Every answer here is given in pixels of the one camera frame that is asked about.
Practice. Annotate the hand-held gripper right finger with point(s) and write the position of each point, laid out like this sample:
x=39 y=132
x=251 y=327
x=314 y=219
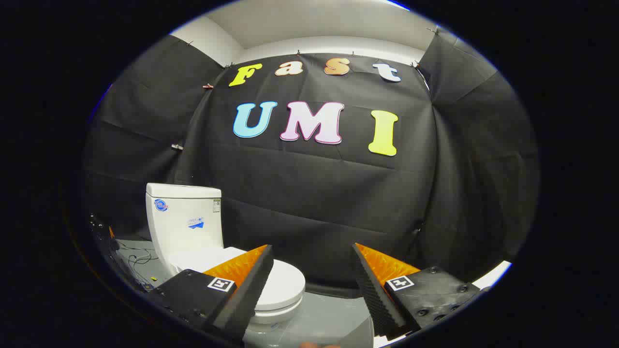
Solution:
x=375 y=295

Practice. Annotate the white toilet lid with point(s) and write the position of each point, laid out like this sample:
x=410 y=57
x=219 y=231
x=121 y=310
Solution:
x=285 y=285

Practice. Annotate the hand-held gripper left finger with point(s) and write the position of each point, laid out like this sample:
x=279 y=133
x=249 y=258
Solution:
x=249 y=295

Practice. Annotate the white toilet with tank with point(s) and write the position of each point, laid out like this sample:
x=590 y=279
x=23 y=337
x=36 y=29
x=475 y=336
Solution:
x=184 y=227

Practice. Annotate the black backdrop cloth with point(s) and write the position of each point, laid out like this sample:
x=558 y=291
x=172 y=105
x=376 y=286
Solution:
x=309 y=193

